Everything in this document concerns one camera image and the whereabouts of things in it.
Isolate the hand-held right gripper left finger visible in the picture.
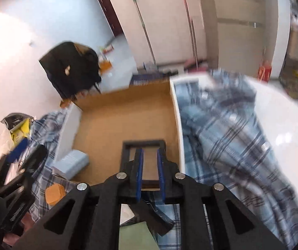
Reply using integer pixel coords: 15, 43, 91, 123
13, 148, 145, 250

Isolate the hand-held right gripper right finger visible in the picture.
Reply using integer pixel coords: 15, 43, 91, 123
157, 148, 287, 250

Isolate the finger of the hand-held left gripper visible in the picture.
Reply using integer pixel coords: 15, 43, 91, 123
0, 145, 49, 188

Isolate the black picture frame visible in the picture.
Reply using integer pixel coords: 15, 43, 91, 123
121, 140, 167, 190

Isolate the pale plastic-wrapped packet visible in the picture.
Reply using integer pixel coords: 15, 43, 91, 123
52, 150, 90, 179

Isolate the white box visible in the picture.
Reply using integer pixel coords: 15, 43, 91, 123
120, 204, 135, 226

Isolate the black film-wrapped item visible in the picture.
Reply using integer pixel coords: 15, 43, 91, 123
131, 200, 175, 236

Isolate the cardboard box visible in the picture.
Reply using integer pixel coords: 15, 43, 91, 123
72, 81, 186, 185

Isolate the green cloth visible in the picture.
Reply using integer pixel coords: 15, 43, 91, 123
119, 221, 160, 250

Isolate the plastic bag with yellow packets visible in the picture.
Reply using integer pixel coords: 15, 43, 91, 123
0, 112, 36, 162

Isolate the orange block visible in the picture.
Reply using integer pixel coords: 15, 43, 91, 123
45, 184, 66, 206

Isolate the blue plaid blanket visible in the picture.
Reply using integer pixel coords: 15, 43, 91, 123
31, 69, 298, 250

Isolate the black jacket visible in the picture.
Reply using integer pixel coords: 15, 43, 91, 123
39, 42, 102, 101

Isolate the dark blue striped rug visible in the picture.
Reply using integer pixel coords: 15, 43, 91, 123
129, 73, 170, 86

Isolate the orange bag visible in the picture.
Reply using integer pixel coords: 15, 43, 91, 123
98, 60, 113, 72

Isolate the red bag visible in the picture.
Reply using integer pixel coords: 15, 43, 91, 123
258, 60, 272, 82

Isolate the red broom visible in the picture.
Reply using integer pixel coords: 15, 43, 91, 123
183, 0, 200, 69

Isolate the dark red door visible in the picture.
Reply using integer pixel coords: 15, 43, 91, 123
92, 0, 124, 38

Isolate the mop with grey handle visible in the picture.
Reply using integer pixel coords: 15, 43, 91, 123
128, 0, 157, 67

